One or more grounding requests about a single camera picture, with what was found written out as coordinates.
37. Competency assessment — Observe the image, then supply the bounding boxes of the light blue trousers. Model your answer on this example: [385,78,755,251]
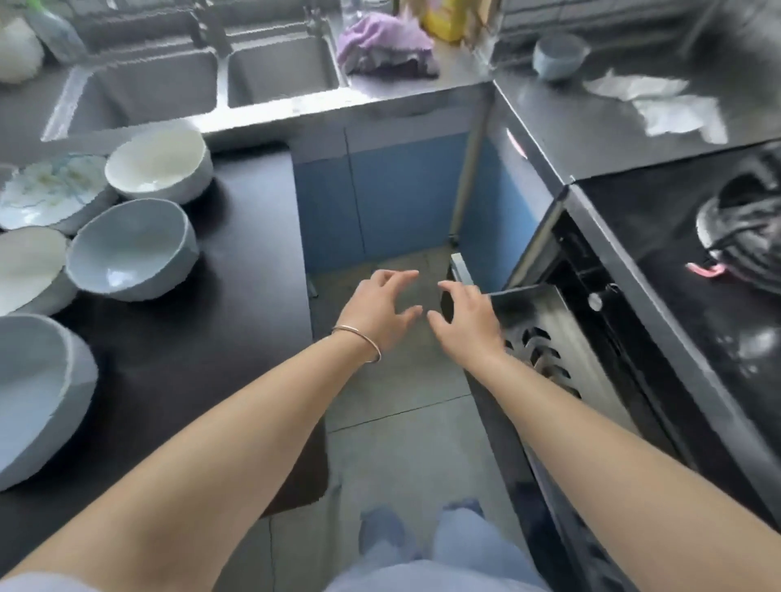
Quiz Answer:
[323,498,550,592]

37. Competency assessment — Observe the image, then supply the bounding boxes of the yellow oil bottle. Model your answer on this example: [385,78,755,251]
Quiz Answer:
[421,0,472,45]

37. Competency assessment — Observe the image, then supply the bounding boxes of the white paper towel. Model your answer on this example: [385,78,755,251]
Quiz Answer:
[582,68,691,102]
[631,94,731,146]

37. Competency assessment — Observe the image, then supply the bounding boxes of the grey wall pipe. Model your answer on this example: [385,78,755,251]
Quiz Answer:
[677,0,724,57]

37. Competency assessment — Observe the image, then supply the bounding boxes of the silver bracelet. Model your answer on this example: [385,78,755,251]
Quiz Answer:
[331,325,383,365]

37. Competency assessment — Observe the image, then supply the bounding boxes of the black stove knob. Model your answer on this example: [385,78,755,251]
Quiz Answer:
[587,283,621,311]

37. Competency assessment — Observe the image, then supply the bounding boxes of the small grey cup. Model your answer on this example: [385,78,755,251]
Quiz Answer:
[532,33,591,84]

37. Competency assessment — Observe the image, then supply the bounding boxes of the person's right hand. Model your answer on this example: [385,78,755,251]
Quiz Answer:
[426,280,508,378]

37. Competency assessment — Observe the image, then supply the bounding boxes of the stainless steel countertop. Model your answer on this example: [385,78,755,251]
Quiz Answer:
[0,0,781,187]

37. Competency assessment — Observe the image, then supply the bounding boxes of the steel kitchen faucet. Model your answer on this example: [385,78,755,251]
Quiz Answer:
[187,0,234,57]

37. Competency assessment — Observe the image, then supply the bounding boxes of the person's right forearm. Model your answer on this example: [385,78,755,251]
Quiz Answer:
[469,356,781,592]

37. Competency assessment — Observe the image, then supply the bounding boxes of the plain white bowl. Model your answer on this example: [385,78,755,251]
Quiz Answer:
[104,124,215,206]

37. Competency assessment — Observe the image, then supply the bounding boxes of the black stove burner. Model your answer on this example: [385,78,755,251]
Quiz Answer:
[695,158,781,295]

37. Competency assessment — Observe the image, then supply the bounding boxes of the cream disposable bowl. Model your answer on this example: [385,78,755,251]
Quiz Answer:
[0,15,46,85]

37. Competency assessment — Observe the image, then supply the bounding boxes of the thin steel faucet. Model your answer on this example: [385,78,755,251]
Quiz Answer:
[303,4,332,39]

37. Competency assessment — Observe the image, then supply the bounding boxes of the person's left forearm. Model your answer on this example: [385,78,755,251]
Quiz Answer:
[0,338,379,592]

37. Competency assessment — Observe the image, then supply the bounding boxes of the steel drawer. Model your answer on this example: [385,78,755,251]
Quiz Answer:
[448,253,648,592]

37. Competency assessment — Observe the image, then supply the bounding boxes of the person's left hand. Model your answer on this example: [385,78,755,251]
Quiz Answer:
[332,268,424,362]

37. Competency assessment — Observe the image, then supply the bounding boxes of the blue base cabinet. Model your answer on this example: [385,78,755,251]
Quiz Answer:
[290,119,557,295]

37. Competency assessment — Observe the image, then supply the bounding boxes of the white bowl with black rim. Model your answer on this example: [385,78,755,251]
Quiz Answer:
[0,226,77,317]

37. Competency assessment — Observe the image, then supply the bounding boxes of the clear bottle with green cap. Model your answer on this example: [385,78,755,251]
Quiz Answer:
[24,0,90,66]

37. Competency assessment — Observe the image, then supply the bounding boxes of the steel double sink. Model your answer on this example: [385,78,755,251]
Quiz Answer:
[39,30,350,142]

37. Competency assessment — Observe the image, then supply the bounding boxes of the purple cloth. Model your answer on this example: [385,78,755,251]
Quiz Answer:
[336,11,441,79]

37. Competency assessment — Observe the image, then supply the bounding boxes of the white shirt sleeve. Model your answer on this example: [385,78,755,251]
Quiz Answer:
[0,572,102,592]

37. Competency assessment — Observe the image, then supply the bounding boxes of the black glass gas stove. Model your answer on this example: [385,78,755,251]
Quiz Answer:
[500,140,781,532]

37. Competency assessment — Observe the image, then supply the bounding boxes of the small grey bowl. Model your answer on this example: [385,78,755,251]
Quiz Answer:
[65,198,201,303]

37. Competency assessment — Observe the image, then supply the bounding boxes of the white floral bowl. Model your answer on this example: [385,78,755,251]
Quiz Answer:
[0,152,118,237]

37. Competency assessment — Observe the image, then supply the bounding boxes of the large grey bowl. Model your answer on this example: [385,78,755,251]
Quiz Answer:
[0,314,100,492]

